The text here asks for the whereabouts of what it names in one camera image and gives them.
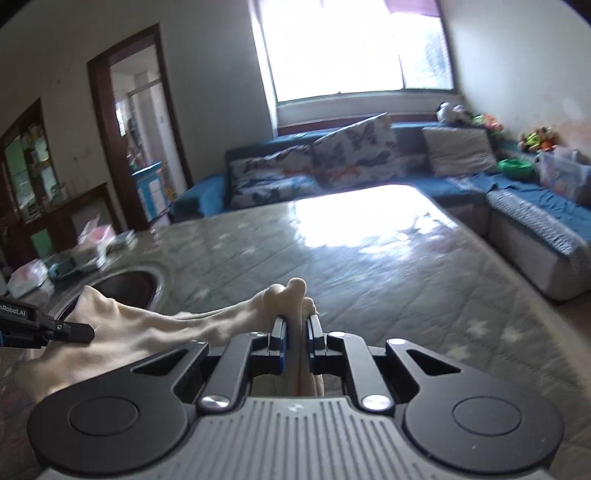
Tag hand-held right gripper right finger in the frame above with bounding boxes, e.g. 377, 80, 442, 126
307, 314, 463, 414

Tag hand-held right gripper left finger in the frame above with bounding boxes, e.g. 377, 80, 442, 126
133, 315, 290, 414

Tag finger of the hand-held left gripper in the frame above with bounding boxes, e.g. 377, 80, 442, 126
39, 318, 96, 343

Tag cream garment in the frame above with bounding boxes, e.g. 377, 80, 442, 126
14, 278, 325, 402

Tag white plastic bag package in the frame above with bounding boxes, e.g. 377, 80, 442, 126
7, 257, 49, 298

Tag round black induction cooktop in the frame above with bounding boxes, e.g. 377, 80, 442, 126
60, 262, 169, 319

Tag white flat box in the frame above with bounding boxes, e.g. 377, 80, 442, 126
74, 251, 109, 271

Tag pink white tissue pack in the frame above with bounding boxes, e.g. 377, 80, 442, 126
76, 219, 116, 258

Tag green packet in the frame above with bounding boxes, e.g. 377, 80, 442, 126
106, 232, 137, 252

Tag dark wooden sideboard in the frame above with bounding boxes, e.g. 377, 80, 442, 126
25, 181, 123, 259

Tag blue cardboard box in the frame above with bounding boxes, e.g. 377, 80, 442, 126
131, 161, 167, 222

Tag wooden glass-door bookshelf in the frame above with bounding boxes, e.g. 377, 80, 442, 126
0, 98, 63, 259

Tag blue sofa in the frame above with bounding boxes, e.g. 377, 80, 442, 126
167, 121, 591, 303

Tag butterfly print pillow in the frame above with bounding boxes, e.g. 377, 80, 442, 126
228, 144, 319, 208
311, 112, 402, 190

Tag grey pillow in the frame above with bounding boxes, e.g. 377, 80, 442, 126
421, 126, 499, 176

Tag grey patterned sofa throw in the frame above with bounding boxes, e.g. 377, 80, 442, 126
486, 188, 591, 273

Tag green bowl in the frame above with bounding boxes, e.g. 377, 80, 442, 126
498, 158, 534, 180

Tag panda plush toy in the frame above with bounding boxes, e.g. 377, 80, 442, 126
436, 102, 469, 124

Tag colourful plush toy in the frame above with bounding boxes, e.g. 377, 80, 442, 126
471, 113, 504, 132

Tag clear plastic storage box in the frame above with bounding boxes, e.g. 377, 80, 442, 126
534, 147, 591, 206

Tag window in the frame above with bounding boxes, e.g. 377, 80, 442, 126
249, 0, 458, 104

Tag green and brown plush toys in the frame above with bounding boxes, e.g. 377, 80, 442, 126
517, 126, 557, 153

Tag purple curtain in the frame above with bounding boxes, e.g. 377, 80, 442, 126
385, 0, 440, 16

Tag dark wooden door frame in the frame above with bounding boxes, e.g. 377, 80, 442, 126
88, 22, 195, 232

